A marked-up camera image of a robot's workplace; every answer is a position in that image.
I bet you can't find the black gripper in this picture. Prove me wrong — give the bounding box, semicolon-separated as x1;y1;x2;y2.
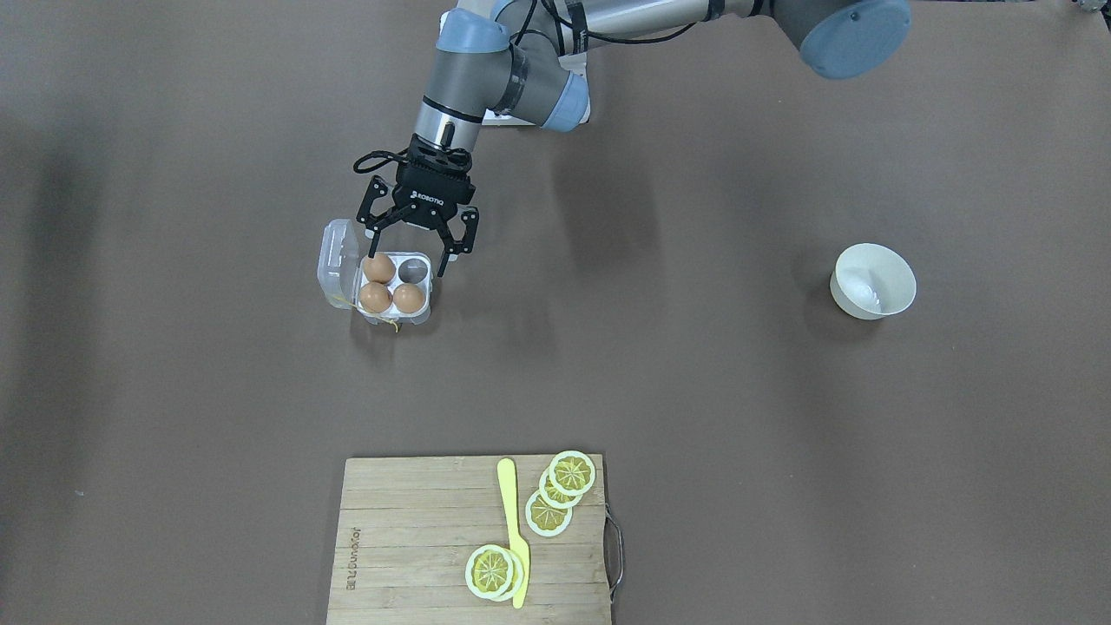
356;139;480;278

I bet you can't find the brown egg carried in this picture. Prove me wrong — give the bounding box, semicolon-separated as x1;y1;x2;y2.
361;253;397;285

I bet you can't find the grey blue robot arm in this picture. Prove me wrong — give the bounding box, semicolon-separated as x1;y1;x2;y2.
353;1;911;274

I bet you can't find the clear plastic egg box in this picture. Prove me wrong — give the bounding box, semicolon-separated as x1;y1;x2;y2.
316;219;433;326

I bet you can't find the brown egg near slot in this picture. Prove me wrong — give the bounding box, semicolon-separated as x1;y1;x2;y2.
392;282;427;315

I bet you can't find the brown egg slot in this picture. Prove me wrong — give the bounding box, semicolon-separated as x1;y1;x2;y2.
392;282;427;315
358;281;392;315

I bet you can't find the brown egg far slot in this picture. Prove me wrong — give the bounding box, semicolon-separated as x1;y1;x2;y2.
358;281;392;315

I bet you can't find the yellow plastic knife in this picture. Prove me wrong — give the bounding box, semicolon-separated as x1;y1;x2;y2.
496;457;531;609

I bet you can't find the lemon slice middle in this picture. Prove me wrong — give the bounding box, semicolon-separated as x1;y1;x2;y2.
538;470;583;510

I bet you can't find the wooden cutting board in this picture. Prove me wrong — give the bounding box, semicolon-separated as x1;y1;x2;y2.
326;452;623;624

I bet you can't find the lemon slice by knife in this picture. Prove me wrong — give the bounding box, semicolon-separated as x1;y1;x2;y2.
464;543;512;601

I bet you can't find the lemon slice under knife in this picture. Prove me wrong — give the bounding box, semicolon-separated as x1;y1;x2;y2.
492;550;526;602

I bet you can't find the white ceramic bowl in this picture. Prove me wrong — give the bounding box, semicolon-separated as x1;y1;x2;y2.
829;242;917;320

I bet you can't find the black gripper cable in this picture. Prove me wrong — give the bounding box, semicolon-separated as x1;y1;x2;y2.
352;149;413;177

